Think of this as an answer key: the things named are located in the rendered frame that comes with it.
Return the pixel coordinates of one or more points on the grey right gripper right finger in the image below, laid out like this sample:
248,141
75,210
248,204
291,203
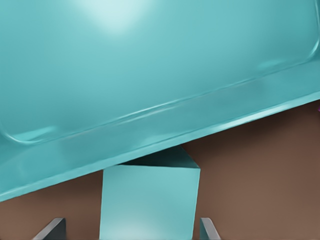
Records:
208,230

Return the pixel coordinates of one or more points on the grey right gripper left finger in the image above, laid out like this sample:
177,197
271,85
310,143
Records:
53,230

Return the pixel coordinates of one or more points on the teal plastic tray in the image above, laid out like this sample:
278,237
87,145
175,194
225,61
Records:
140,70

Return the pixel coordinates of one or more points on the teal blue cube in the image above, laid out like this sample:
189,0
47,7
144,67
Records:
150,200

